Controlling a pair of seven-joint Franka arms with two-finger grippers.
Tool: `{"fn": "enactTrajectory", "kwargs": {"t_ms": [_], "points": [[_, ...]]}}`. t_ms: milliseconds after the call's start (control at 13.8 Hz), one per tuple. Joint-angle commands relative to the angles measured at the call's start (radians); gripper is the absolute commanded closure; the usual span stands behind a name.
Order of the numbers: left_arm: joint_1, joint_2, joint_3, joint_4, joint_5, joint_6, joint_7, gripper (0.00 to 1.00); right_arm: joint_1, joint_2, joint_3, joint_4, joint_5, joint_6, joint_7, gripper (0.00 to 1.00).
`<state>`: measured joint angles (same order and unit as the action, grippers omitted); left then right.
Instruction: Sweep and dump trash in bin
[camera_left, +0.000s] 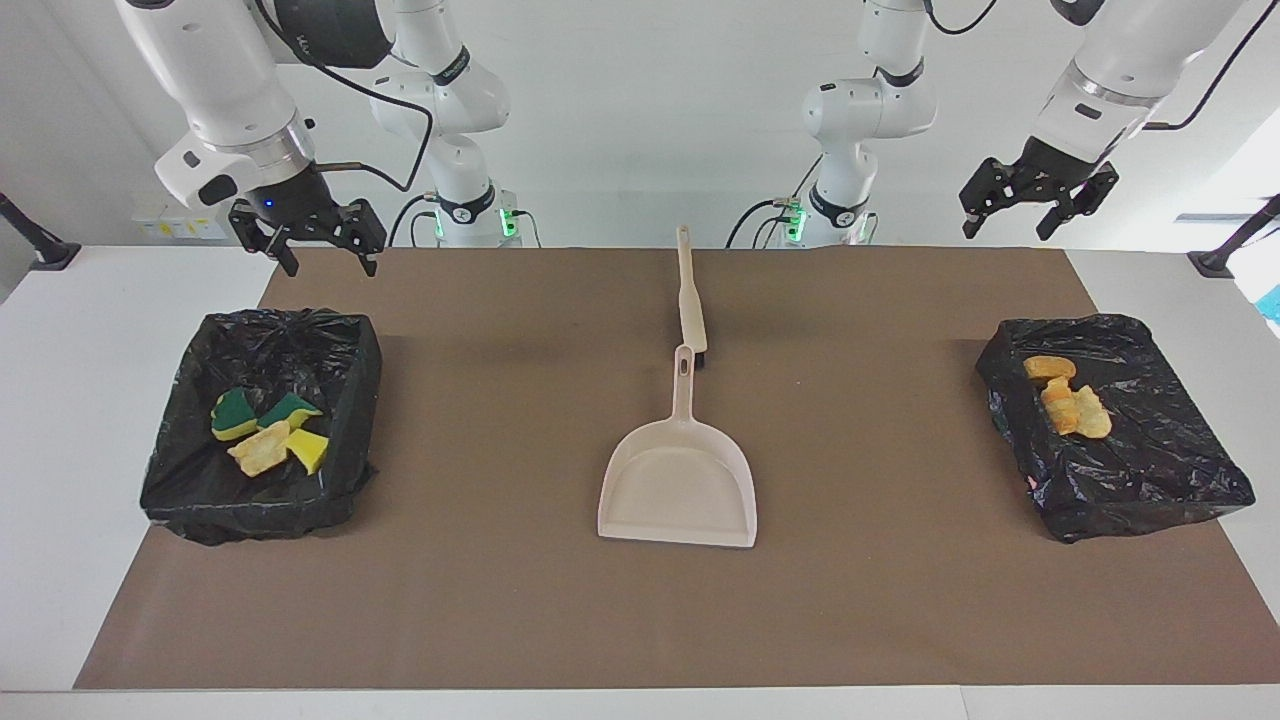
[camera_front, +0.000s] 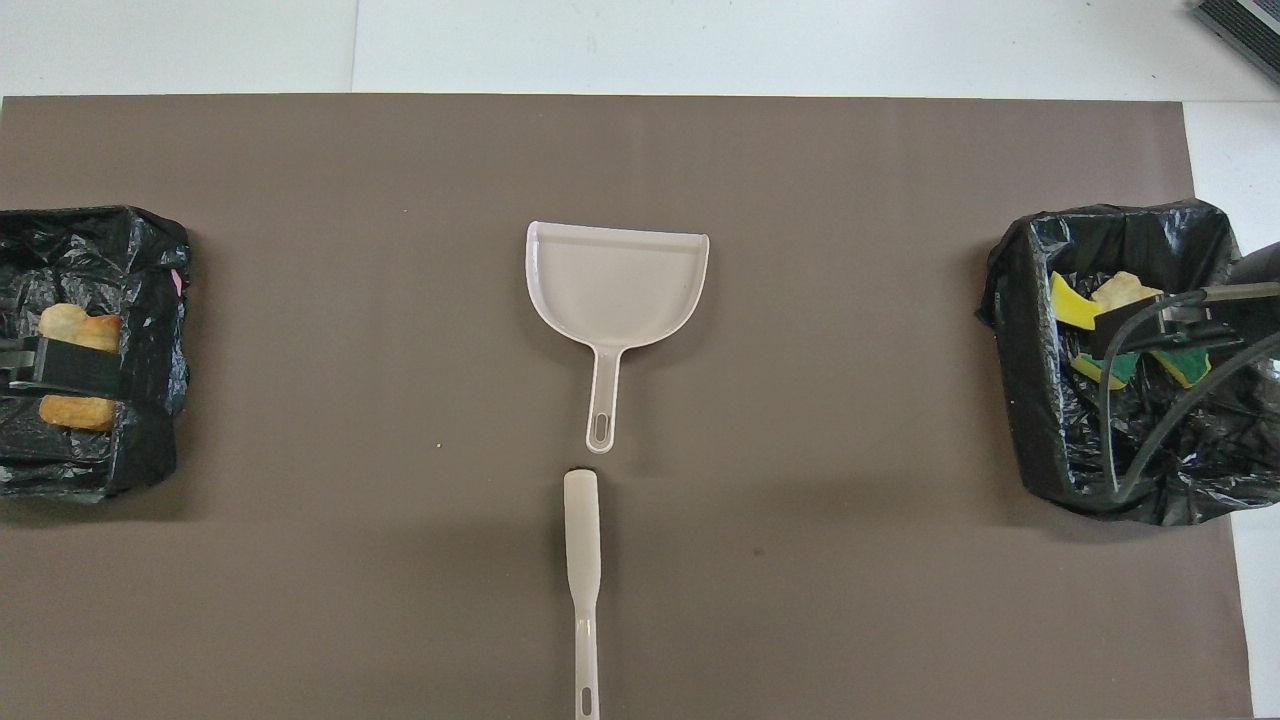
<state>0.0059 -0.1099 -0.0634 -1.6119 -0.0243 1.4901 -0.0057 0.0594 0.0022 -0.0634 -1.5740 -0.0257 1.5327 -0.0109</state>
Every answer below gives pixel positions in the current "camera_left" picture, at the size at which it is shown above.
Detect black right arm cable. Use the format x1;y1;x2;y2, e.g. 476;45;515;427
255;0;436;193

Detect black camera stand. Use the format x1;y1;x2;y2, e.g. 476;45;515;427
1188;195;1280;279
0;190;81;272

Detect orange striped bread slice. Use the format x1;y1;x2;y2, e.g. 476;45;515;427
227;420;292;478

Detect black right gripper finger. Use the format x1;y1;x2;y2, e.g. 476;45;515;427
330;198;388;278
229;200;299;278

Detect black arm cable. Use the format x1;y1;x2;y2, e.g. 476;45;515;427
1145;0;1280;133
255;0;436;193

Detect beige hand brush black bristles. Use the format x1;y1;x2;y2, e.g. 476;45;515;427
676;226;709;369

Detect bin with black bag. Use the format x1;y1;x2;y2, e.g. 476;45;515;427
140;308;384;547
975;314;1257;544

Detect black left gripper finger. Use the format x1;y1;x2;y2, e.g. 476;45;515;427
1035;165;1119;241
959;158;1019;239

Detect yellow green sponge piece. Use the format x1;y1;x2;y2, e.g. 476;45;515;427
210;388;259;442
285;428;330;476
258;392;324;431

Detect striped croissant piece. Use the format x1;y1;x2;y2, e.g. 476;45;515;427
1041;378;1079;436

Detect pale yellow bread chunk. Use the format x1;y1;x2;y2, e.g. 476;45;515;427
1072;385;1113;441

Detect beige plastic dustpan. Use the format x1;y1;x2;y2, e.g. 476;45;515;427
597;345;758;549

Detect white wall boxes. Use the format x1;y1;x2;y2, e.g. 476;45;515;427
133;200;236;241

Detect black left base cable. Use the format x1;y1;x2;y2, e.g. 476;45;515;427
725;150;826;249

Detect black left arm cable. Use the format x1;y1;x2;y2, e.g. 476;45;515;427
1145;0;1280;133

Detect brown table mat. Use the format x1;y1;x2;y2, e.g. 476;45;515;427
72;247;1280;691

